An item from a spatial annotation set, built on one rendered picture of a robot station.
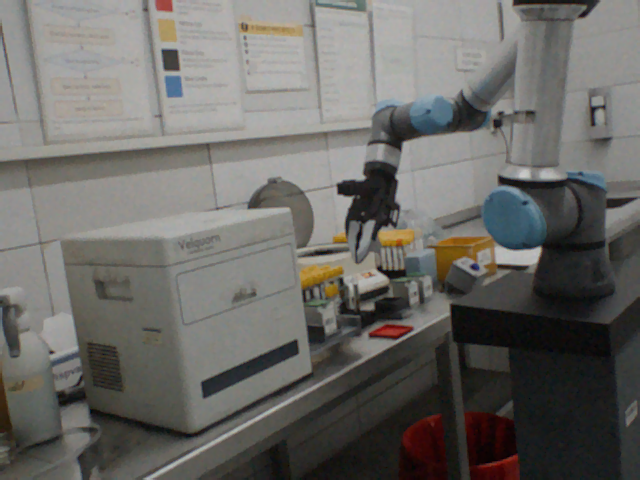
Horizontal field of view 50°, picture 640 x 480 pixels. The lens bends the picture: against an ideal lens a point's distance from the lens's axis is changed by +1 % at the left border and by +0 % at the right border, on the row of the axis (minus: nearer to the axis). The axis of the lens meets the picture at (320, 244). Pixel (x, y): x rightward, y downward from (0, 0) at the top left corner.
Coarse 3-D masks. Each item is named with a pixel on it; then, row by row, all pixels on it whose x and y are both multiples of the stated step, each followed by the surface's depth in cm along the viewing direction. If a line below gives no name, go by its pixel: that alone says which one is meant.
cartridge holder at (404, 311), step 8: (384, 296) 158; (376, 304) 154; (384, 304) 152; (392, 304) 151; (400, 304) 153; (376, 312) 154; (384, 312) 152; (392, 312) 151; (400, 312) 151; (408, 312) 152
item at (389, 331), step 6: (390, 324) 144; (378, 330) 142; (384, 330) 142; (390, 330) 142; (396, 330) 141; (402, 330) 140; (408, 330) 139; (372, 336) 139; (378, 336) 138; (384, 336) 137; (390, 336) 137; (396, 336) 136
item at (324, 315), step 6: (324, 306) 128; (330, 306) 129; (306, 312) 128; (312, 312) 127; (318, 312) 126; (324, 312) 126; (330, 312) 128; (306, 318) 128; (312, 318) 127; (318, 318) 126; (324, 318) 126; (330, 318) 128; (318, 324) 127; (324, 324) 126; (330, 324) 128; (336, 324) 129; (330, 330) 128
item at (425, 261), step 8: (408, 256) 170; (416, 256) 169; (424, 256) 171; (432, 256) 175; (408, 264) 170; (416, 264) 169; (424, 264) 171; (432, 264) 175; (408, 272) 170; (432, 272) 175; (432, 280) 175; (432, 288) 171
